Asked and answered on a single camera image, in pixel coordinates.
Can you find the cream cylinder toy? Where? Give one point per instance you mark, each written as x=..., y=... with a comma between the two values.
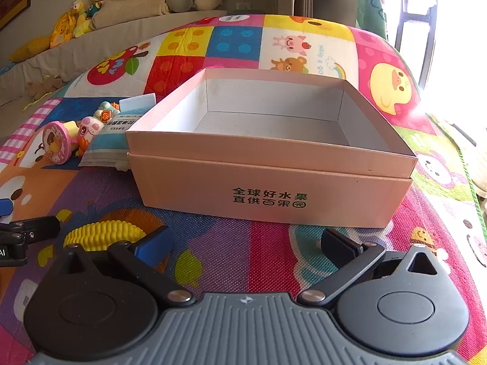
x=57, y=142

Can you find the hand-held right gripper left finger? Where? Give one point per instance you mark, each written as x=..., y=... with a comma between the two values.
x=152, y=244

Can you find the yellow cushion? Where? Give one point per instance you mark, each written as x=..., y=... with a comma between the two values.
x=30, y=48

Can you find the green printed cloth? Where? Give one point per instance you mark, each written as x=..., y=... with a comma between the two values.
x=371, y=3

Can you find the beige sofa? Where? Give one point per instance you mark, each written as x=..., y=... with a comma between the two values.
x=125, y=32

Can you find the yellow duck plush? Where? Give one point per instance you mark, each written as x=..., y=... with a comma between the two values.
x=80, y=17

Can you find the yellow corn toy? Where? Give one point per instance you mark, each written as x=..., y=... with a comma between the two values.
x=102, y=232

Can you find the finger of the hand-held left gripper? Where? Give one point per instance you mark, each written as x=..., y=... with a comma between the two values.
x=34, y=226
x=5, y=207

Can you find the pink pig toy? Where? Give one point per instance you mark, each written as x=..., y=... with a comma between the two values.
x=91, y=129

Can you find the yellow plush bag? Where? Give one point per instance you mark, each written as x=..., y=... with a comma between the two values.
x=62, y=28

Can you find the brown plush toy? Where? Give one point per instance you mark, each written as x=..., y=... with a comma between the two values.
x=42, y=88

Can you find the colourful printed play mat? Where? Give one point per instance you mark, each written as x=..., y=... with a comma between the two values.
x=228, y=45

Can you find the pink cardboard box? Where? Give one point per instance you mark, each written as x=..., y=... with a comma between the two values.
x=266, y=182

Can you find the small white box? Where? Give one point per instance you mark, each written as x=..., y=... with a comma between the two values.
x=137, y=103

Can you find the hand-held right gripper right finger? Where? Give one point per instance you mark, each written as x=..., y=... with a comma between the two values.
x=338, y=245

